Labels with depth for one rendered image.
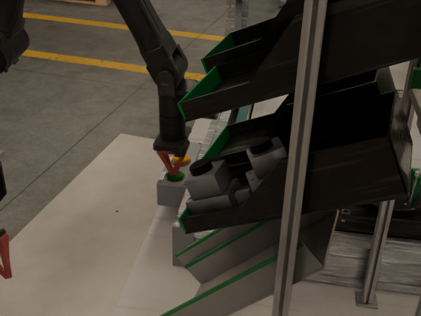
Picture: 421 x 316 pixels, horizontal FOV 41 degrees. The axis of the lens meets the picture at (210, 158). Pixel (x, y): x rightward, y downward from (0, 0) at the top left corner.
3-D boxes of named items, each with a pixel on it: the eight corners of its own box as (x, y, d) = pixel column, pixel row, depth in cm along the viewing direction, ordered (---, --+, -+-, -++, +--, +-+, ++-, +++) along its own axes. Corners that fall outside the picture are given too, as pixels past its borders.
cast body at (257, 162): (257, 205, 71) (237, 157, 68) (252, 191, 75) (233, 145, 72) (319, 179, 70) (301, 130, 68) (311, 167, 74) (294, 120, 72)
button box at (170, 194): (156, 205, 128) (155, 182, 125) (176, 160, 146) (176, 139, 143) (187, 209, 127) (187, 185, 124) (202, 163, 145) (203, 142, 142)
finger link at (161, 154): (192, 165, 131) (192, 129, 126) (185, 181, 124) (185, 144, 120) (163, 162, 131) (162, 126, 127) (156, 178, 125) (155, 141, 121)
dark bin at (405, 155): (185, 234, 72) (161, 185, 70) (217, 184, 83) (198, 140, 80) (409, 197, 59) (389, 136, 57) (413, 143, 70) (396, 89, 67)
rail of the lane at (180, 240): (172, 265, 116) (171, 222, 111) (228, 96, 192) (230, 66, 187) (198, 268, 115) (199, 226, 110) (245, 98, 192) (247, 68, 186)
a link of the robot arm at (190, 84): (168, 51, 116) (156, 70, 110) (222, 56, 114) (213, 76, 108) (170, 100, 124) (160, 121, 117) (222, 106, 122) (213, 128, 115)
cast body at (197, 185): (193, 222, 74) (171, 176, 71) (205, 204, 77) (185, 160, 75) (250, 212, 70) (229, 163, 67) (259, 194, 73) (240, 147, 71)
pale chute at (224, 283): (172, 342, 82) (151, 321, 81) (203, 284, 93) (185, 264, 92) (324, 270, 67) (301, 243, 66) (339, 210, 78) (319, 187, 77)
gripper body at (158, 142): (192, 133, 127) (192, 103, 123) (182, 155, 118) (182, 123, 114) (163, 131, 128) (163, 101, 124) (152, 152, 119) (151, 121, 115)
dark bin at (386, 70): (205, 175, 85) (185, 131, 82) (230, 137, 96) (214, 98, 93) (392, 133, 72) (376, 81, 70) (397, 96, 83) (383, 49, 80)
